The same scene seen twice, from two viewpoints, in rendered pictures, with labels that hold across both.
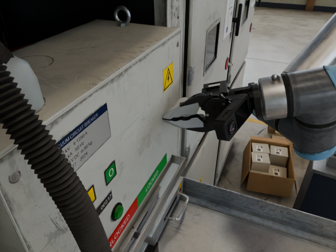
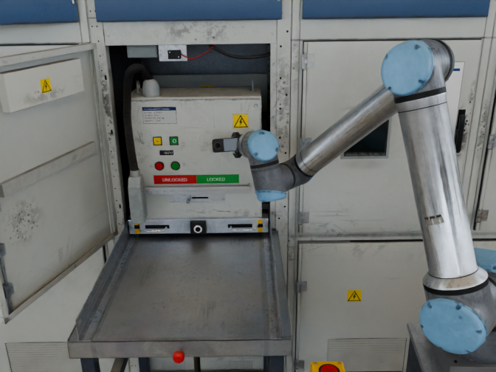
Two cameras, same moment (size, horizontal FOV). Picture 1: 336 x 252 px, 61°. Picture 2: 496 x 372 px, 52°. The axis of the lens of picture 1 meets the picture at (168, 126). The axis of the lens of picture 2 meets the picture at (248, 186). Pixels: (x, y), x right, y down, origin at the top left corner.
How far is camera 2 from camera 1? 167 cm
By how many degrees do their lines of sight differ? 60
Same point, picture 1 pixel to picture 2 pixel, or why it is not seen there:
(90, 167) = (161, 128)
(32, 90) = (150, 90)
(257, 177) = not seen: outside the picture
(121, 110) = (187, 116)
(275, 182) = not seen: outside the picture
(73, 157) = (153, 117)
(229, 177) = not seen: outside the picture
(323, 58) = (316, 142)
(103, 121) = (172, 114)
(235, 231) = (249, 261)
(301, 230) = (271, 287)
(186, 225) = (239, 243)
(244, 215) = (266, 261)
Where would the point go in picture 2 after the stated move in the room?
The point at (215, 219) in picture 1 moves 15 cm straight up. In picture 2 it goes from (253, 252) to (253, 215)
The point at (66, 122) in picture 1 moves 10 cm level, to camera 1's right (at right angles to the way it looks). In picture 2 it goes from (152, 102) to (159, 108)
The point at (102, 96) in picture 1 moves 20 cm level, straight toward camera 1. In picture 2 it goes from (173, 103) to (121, 111)
